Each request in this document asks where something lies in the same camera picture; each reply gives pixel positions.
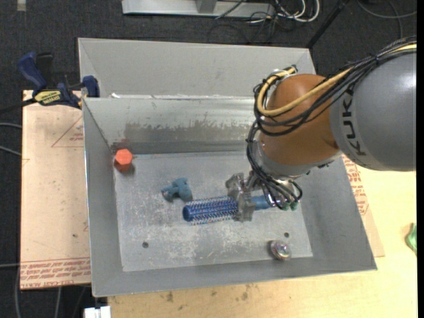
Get small round metal top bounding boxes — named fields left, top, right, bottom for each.
left=268, top=239, right=293, bottom=262

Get grey metal bin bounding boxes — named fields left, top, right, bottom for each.
left=77, top=37, right=378, bottom=299

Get pale green plastic thing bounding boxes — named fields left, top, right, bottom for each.
left=405, top=223, right=417, bottom=255

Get orange hexagonal block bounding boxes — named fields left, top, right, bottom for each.
left=113, top=148, right=134, bottom=174

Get brown cardboard board, red print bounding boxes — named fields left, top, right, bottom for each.
left=19, top=89, right=386, bottom=292

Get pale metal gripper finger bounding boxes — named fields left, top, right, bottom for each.
left=225, top=174, right=249, bottom=197
left=235, top=193, right=257, bottom=223

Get blue-grey toy figure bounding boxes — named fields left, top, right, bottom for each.
left=160, top=177, right=194, bottom=203

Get blue round hairbrush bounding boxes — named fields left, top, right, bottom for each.
left=182, top=193, right=276, bottom=227

